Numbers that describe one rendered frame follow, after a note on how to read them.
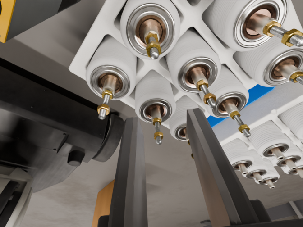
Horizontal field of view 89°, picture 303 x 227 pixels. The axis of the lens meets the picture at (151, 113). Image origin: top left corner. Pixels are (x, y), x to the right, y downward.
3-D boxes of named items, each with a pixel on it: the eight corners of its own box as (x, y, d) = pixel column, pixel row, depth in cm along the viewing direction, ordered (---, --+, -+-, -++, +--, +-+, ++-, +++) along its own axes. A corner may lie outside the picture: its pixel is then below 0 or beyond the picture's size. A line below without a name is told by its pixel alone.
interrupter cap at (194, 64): (225, 65, 29) (226, 67, 28) (199, 95, 33) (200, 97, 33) (192, 48, 26) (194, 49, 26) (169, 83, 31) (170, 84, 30)
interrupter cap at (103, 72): (89, 93, 32) (89, 95, 31) (91, 59, 27) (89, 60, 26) (126, 101, 33) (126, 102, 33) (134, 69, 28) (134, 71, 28)
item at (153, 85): (172, 68, 48) (185, 106, 35) (154, 90, 53) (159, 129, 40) (147, 51, 44) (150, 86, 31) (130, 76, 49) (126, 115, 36)
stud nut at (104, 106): (105, 102, 24) (103, 105, 23) (112, 108, 25) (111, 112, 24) (95, 107, 24) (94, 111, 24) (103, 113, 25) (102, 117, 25)
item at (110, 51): (100, 59, 45) (84, 97, 32) (103, 24, 39) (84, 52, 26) (132, 67, 47) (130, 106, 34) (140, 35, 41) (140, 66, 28)
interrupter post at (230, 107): (220, 104, 36) (226, 114, 33) (230, 98, 34) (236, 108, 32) (226, 109, 37) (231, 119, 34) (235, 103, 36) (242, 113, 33)
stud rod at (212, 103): (201, 81, 29) (216, 108, 23) (196, 82, 29) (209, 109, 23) (202, 77, 28) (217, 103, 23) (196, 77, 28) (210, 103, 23)
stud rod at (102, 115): (109, 85, 28) (101, 114, 22) (112, 89, 28) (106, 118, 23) (105, 88, 28) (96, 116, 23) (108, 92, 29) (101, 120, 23)
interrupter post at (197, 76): (205, 72, 30) (211, 81, 27) (197, 82, 31) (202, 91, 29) (195, 67, 29) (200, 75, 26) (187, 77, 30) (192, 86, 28)
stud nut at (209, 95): (213, 101, 25) (214, 105, 25) (202, 102, 25) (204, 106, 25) (215, 92, 24) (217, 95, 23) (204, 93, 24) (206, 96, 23)
